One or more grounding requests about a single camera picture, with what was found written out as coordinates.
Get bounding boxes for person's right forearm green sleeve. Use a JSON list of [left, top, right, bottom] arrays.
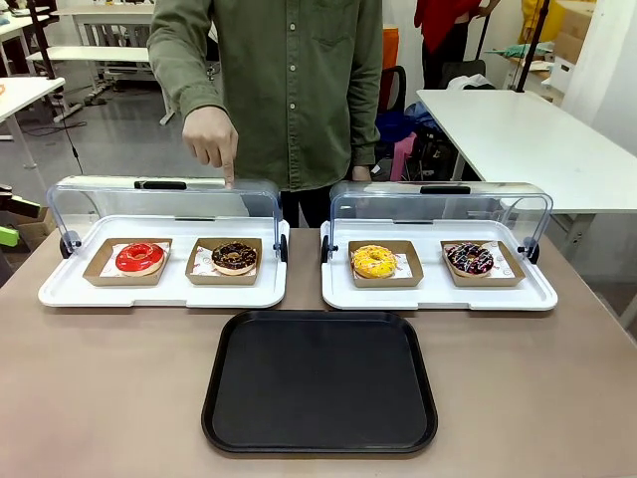
[[147, 0, 231, 120]]

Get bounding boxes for person's left forearm green sleeve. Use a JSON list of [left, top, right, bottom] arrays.
[[347, 0, 384, 168]]

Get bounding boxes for brown cardboard food tray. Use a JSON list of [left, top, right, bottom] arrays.
[[347, 239, 425, 290], [82, 237, 174, 288], [184, 236, 264, 287], [439, 239, 528, 289]]

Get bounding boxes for red glazed donut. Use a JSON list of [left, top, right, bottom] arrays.
[[114, 241, 166, 278]]

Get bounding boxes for chocolate donut with sprinkles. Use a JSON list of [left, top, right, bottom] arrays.
[[210, 242, 259, 277]]

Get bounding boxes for black serving tray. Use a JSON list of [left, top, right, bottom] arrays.
[[200, 310, 439, 455]]

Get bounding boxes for yellow glazed donut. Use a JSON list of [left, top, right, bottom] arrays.
[[351, 243, 400, 281]]

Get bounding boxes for dark donut with pink stripes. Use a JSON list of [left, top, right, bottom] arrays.
[[445, 241, 496, 279]]

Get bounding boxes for person's right hand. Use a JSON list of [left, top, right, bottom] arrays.
[[181, 106, 240, 190]]

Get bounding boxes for small brown cardboard box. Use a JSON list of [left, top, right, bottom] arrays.
[[16, 205, 59, 251]]

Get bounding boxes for white printed paper liner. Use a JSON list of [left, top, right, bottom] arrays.
[[349, 250, 415, 278], [195, 245, 261, 276], [99, 241, 173, 279], [442, 241, 517, 278]]

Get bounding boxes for small white table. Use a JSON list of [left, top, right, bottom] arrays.
[[0, 76, 67, 173]]

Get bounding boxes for clear display case lid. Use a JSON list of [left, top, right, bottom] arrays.
[[320, 180, 554, 265], [46, 174, 290, 261]]

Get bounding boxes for white display case base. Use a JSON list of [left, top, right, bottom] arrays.
[[38, 214, 290, 311], [320, 218, 559, 313]]

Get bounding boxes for white desk with shelf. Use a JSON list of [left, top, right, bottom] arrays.
[[25, 3, 176, 126]]

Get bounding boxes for person's black trousers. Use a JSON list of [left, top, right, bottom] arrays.
[[280, 187, 333, 229]]

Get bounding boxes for person's torso green shirt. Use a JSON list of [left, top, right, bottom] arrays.
[[147, 0, 384, 192]]

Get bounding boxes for pink cloth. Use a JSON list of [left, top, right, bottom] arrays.
[[388, 130, 419, 183]]

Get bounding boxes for blue bag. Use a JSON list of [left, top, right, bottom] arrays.
[[375, 103, 430, 146]]

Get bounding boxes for black office chair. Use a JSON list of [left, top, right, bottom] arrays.
[[380, 65, 407, 115]]

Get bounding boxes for person in red top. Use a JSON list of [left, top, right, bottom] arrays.
[[414, 0, 503, 92]]

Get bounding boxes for large white table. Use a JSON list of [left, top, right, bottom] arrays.
[[415, 88, 637, 216]]

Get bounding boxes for black pole stand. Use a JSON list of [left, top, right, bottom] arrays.
[[514, 0, 551, 95]]

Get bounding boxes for white storage box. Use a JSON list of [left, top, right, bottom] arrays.
[[548, 54, 579, 94]]

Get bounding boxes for large brown cardboard box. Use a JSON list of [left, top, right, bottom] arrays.
[[553, 0, 599, 67]]

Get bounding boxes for black floor cable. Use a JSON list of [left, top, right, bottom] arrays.
[[48, 92, 87, 176]]

